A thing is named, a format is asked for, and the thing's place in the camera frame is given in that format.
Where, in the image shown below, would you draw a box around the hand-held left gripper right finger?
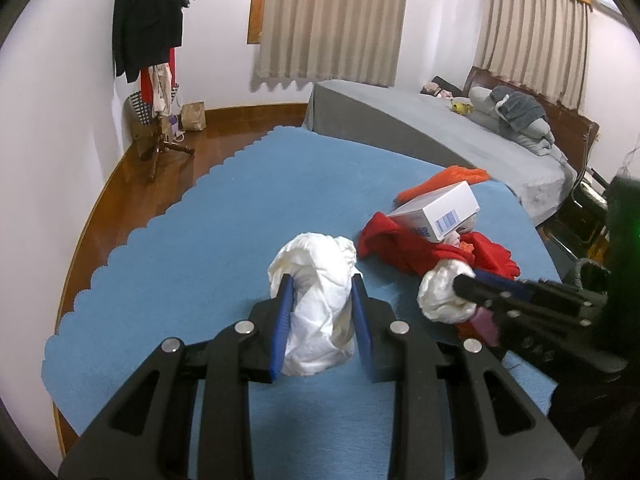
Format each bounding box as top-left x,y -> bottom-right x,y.
350,274 -> 586,480

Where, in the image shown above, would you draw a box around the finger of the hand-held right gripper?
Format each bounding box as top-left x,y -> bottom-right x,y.
475,304 -> 626,372
452,269 -> 610,313

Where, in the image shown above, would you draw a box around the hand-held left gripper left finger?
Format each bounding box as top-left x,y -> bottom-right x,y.
57,274 -> 296,480

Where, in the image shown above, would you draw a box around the small white cloth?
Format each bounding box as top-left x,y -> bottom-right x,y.
417,260 -> 476,323

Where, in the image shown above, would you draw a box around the red garment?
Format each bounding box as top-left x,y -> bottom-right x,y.
357,212 -> 521,281
140,47 -> 177,106

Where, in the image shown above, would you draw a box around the white cardboard box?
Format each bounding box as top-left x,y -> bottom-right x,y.
387,181 -> 481,242

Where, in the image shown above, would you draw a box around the orange cloth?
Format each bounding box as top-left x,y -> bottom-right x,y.
396,166 -> 491,201

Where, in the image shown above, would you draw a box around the black chair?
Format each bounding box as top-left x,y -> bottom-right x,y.
542,165 -> 613,261

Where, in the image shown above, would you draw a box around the grey folded duvet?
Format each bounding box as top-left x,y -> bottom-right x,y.
515,119 -> 570,162

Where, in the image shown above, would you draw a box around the dark wooden headboard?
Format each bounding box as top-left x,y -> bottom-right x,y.
467,66 -> 600,176

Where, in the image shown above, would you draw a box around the dark grey blanket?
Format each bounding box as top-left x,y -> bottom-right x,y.
492,86 -> 546,136

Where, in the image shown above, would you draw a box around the light grey pillow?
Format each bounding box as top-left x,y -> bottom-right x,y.
467,86 -> 501,117

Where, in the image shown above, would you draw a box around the grey bed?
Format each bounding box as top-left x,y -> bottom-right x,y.
302,80 -> 576,226

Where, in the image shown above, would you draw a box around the wooden coat rack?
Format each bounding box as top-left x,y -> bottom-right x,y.
135,112 -> 196,183

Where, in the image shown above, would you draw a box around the narrow beige curtain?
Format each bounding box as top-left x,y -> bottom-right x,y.
477,0 -> 591,111

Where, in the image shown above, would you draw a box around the brown paper bag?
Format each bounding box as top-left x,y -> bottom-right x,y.
180,101 -> 207,132

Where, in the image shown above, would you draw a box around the checked bag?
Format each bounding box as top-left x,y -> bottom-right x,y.
127,90 -> 156,128

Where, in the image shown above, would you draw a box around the light patterned garment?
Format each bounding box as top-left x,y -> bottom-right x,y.
150,62 -> 177,113

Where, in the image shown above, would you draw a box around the wide beige curtain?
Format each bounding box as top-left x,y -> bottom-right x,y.
252,0 -> 411,88

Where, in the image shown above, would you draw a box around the black jacket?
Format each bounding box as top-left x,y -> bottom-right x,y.
112,0 -> 187,83

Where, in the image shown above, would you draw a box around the white wall conduit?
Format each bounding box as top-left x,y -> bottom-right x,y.
591,0 -> 632,20

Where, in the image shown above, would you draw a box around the wooden window frame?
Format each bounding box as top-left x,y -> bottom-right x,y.
246,0 -> 273,45

